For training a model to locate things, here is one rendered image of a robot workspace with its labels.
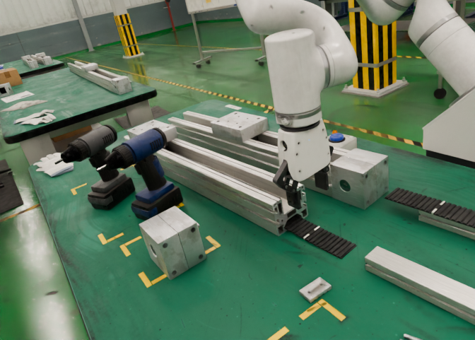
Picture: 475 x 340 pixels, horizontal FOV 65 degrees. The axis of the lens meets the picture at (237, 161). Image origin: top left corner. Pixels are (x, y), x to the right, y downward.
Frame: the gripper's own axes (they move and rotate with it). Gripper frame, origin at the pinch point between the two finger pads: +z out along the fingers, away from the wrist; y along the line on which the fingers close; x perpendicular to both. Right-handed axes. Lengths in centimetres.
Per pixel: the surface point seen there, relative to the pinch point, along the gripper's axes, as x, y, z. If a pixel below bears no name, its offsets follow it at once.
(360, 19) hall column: 186, 287, 14
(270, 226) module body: 7.8, -5.1, 8.9
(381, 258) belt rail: -16.6, -0.6, 7.9
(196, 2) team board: 549, 339, -23
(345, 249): -8.1, 0.2, 10.7
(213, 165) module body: 38.8, 2.1, 5.0
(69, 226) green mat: 56, -37, 11
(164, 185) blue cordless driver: 39.1, -13.8, 4.0
